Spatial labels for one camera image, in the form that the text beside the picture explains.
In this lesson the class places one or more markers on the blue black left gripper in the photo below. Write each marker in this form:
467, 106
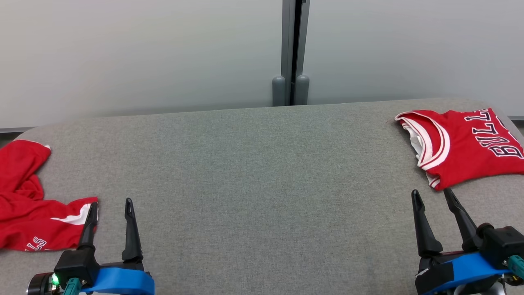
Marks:
118, 280

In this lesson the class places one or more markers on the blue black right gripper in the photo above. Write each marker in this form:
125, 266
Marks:
462, 270

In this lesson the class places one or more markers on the red Bulls basketball jersey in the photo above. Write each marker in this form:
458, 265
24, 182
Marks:
466, 147

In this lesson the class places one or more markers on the red shorts with white stripe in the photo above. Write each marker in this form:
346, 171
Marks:
24, 213

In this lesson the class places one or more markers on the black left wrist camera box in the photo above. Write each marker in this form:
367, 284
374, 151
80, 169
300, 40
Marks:
75, 264

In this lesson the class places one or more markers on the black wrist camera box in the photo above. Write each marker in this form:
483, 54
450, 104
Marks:
503, 243
75, 264

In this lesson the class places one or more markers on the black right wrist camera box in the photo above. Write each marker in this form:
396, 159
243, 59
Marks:
503, 243

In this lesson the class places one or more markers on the grey cylindrical post foot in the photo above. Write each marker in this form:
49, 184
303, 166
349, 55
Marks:
302, 92
278, 92

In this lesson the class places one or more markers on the grey partition frame post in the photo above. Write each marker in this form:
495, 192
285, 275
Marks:
288, 41

